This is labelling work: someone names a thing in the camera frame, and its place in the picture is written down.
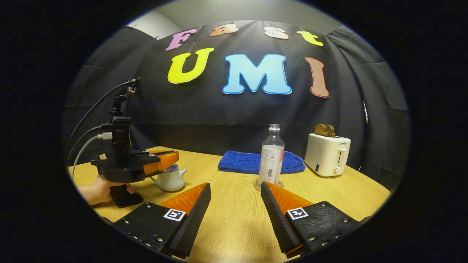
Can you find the black backdrop cloth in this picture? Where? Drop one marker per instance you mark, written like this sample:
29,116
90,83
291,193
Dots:
219,117

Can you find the white toaster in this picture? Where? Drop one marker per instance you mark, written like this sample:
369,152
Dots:
325,155

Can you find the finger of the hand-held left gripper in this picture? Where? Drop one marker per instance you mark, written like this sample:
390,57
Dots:
161,152
162,163

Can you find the clear plastic water bottle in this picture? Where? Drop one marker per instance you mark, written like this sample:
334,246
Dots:
271,160

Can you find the round cork coaster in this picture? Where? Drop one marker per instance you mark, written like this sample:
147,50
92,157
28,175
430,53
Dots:
259,187

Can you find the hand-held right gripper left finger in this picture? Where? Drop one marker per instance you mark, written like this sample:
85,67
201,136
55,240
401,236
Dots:
192,219

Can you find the brown toast slice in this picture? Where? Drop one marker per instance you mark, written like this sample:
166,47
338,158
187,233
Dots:
331,131
320,130

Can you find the blue towel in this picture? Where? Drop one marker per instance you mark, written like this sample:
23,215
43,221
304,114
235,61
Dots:
237,162

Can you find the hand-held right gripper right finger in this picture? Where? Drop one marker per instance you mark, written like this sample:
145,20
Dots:
279,219

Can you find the white teacup with spout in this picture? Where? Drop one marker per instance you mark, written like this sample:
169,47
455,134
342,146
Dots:
171,182

